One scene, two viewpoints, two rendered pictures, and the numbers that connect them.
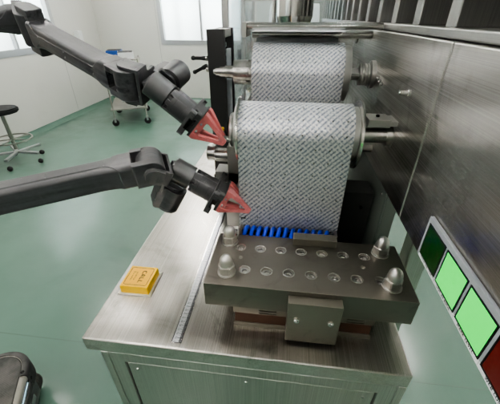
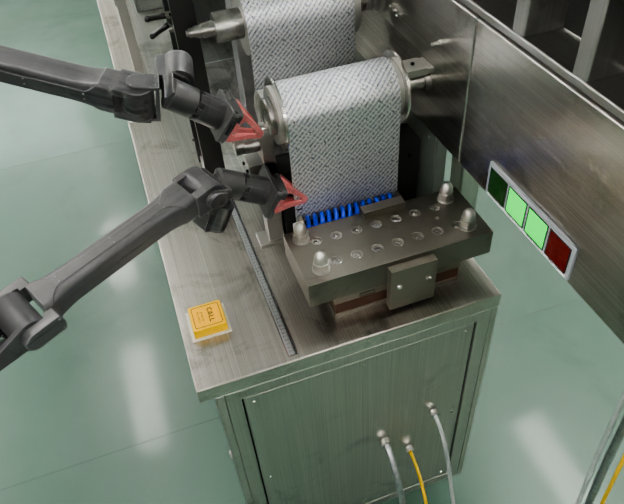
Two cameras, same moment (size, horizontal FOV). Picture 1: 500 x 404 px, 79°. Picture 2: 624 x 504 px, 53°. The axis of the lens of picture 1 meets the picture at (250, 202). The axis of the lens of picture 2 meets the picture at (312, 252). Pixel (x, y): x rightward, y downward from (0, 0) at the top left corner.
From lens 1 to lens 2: 68 cm
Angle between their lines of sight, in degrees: 22
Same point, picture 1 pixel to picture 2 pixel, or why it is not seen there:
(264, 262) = (349, 246)
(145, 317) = (244, 348)
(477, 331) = (539, 233)
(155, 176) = (219, 199)
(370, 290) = (452, 236)
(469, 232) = (520, 170)
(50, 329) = not seen: outside the picture
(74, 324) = (2, 463)
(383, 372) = (478, 300)
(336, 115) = (379, 78)
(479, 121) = (510, 92)
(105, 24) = not seen: outside the picture
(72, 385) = not seen: outside the picture
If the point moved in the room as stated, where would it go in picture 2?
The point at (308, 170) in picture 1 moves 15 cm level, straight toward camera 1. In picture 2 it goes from (361, 139) to (386, 183)
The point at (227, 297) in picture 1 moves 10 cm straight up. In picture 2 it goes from (331, 292) to (329, 255)
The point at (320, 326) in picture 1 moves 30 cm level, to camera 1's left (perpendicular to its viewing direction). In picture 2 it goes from (420, 283) to (286, 340)
